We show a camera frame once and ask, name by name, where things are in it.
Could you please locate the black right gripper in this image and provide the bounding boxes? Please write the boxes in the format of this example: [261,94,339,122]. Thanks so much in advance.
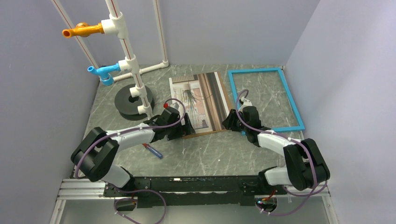
[222,109,249,133]

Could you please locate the blue handled screwdriver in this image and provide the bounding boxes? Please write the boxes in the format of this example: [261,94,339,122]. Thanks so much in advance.
[143,143,163,159]

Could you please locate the printed plant photo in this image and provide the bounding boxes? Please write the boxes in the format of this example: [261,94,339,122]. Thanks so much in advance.
[169,71,230,134]

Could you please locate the blue picture frame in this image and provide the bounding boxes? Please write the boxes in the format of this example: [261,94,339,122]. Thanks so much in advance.
[228,67,305,133]

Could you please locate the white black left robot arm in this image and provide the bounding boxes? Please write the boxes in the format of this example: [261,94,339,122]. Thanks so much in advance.
[71,107,195,196]

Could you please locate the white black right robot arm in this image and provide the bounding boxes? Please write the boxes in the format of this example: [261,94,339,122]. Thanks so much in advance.
[222,106,331,194]

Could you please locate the dark grey perforated spool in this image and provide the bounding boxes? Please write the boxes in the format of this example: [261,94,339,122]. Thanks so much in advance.
[114,84,147,121]

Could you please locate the blue pipe fitting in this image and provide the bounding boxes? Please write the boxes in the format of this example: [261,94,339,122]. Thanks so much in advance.
[87,63,121,86]

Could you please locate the white PVC pipe stand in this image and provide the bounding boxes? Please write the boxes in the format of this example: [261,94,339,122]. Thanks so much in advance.
[52,0,169,119]

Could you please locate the orange pipe fitting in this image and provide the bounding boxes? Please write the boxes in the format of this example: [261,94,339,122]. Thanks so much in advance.
[62,22,105,38]

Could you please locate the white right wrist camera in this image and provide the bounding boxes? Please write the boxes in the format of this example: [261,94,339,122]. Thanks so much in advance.
[239,97,253,110]

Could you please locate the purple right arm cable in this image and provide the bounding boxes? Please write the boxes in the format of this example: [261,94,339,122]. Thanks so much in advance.
[235,89,329,217]

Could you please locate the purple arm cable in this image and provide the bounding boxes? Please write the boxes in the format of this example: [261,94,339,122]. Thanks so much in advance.
[235,89,329,217]
[73,98,187,224]

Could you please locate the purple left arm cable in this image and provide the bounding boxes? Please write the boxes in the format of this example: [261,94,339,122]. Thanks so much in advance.
[73,98,187,224]

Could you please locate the aluminium extrusion rail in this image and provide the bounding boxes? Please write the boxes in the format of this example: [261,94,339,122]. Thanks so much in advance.
[49,179,105,224]

